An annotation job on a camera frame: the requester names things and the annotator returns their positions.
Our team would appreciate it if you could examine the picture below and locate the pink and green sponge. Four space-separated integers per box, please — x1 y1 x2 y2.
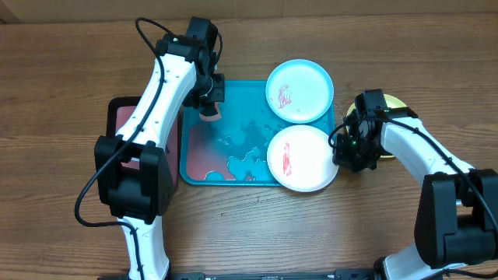
199 102 222 122

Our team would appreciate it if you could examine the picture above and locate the yellow plate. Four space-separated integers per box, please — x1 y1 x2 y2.
346 94 406 159

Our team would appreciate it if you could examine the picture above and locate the white plate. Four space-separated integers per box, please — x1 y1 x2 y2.
267 124 338 193

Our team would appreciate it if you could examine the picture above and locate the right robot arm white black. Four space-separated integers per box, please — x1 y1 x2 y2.
328 107 497 279

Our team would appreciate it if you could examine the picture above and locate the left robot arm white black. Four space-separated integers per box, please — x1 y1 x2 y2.
90 33 224 279

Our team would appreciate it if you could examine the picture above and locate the teal plastic tray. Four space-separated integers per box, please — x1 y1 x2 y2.
179 79 338 187

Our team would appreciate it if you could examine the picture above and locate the black tray with pink water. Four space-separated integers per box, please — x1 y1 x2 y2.
106 96 183 192

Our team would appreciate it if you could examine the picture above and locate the light blue plate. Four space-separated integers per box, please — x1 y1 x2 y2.
265 59 334 124

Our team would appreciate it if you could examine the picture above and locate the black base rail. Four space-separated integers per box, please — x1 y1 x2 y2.
164 268 381 280

